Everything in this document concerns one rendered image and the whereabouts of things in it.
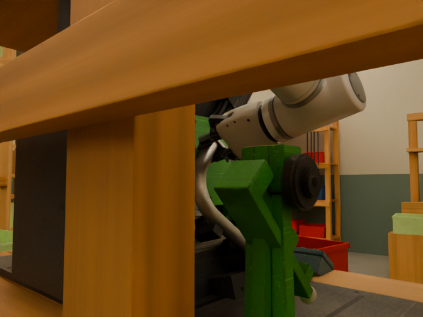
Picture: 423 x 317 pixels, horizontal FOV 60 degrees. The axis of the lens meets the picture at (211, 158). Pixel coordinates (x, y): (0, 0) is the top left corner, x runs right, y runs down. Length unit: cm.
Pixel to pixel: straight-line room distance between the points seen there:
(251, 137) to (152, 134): 33
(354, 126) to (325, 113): 585
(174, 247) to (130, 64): 20
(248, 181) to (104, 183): 16
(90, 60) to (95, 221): 17
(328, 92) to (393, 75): 589
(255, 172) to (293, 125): 21
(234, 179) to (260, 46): 26
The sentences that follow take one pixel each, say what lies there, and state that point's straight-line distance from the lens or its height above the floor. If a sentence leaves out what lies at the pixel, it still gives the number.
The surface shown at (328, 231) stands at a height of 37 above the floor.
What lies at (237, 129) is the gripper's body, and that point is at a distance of 69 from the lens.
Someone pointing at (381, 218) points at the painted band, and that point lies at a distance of 633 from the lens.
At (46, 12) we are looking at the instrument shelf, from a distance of 96.
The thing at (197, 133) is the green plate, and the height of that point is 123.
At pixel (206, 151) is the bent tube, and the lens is 75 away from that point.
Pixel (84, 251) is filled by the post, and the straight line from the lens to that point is 45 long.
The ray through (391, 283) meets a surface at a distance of 93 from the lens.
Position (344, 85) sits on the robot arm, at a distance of 59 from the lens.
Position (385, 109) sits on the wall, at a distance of 639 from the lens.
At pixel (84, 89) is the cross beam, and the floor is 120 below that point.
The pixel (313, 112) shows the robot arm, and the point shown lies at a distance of 61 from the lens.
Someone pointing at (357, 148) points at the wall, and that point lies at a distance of 641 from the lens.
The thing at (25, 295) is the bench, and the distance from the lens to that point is 92.
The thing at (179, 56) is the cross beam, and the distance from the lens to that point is 26.
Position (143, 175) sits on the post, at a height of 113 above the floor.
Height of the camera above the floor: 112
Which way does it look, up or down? 4 degrees up
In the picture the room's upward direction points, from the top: straight up
